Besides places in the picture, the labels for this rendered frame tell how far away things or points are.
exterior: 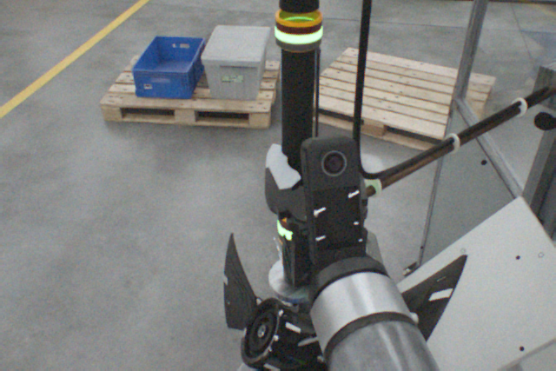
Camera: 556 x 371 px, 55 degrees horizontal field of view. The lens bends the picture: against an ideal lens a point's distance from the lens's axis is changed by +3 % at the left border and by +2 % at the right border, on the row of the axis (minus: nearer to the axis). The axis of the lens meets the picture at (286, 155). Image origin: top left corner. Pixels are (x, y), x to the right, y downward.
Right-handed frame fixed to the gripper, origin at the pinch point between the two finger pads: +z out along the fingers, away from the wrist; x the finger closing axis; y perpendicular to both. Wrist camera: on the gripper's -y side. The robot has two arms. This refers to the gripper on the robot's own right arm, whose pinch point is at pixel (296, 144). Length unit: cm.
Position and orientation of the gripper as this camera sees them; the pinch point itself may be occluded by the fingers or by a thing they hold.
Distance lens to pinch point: 58.1
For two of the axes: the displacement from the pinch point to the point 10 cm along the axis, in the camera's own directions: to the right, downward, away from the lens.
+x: 9.8, -1.3, 1.8
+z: -2.2, -5.7, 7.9
